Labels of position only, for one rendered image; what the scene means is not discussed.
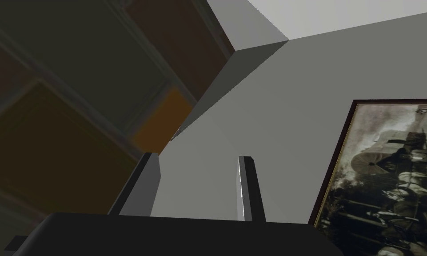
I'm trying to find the dark framed sepia picture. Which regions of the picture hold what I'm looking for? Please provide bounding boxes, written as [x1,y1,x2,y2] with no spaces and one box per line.
[307,98,427,256]

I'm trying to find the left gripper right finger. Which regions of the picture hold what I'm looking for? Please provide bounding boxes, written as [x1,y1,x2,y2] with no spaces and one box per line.
[236,155,267,223]

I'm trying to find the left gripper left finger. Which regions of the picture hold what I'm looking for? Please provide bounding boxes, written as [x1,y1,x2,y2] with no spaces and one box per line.
[108,152,161,217]

